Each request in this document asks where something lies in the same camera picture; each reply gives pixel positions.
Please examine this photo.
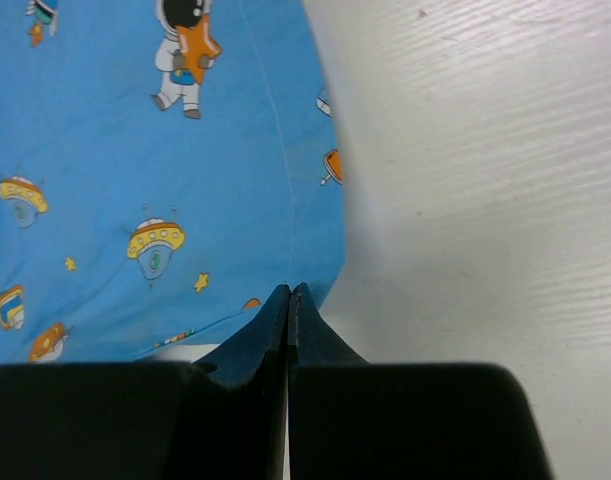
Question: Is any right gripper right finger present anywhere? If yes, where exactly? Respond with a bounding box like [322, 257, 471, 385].
[286, 283, 370, 479]

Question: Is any blue space-print cloth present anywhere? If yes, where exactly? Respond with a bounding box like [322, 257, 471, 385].
[0, 1, 344, 365]

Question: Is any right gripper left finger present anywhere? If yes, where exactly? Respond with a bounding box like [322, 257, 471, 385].
[177, 285, 289, 479]

